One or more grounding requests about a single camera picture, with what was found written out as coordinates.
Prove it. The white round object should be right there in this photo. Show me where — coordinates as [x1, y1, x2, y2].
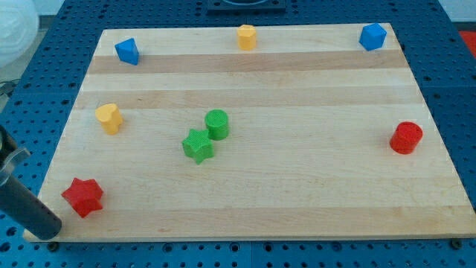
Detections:
[1, 0, 39, 68]

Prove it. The yellow hexagon block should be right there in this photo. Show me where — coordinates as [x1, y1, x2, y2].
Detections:
[237, 25, 257, 51]

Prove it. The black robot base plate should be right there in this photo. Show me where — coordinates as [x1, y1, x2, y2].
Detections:
[204, 0, 286, 13]

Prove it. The blue triangle block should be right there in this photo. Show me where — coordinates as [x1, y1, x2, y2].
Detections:
[115, 38, 139, 66]

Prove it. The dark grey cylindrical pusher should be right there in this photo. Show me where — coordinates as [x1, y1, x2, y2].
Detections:
[1, 126, 62, 240]

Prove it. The blue pentagon block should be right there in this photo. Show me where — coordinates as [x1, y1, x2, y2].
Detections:
[359, 23, 387, 51]

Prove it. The wooden board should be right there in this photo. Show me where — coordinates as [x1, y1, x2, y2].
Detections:
[39, 24, 475, 242]

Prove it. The green cylinder block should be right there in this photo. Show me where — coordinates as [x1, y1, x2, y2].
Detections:
[205, 109, 229, 141]

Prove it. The red cylinder block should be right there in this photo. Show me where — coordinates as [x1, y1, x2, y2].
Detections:
[389, 121, 424, 155]

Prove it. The green star block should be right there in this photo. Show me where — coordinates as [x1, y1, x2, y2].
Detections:
[182, 129, 214, 165]

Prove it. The red star block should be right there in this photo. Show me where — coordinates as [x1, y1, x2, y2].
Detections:
[61, 177, 103, 218]

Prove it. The yellow heart block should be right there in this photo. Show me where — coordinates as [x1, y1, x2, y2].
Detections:
[95, 103, 123, 135]

